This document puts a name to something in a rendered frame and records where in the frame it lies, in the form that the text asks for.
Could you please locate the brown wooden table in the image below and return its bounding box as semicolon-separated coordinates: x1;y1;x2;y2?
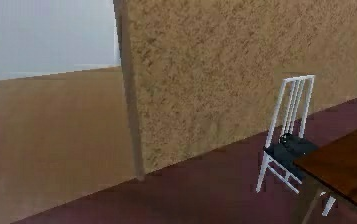
292;123;357;224

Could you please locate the white chair with dark seat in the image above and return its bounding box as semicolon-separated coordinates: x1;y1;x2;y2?
255;74;338;218

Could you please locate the small black round object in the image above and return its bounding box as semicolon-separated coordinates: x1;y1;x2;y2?
279;133;296;146

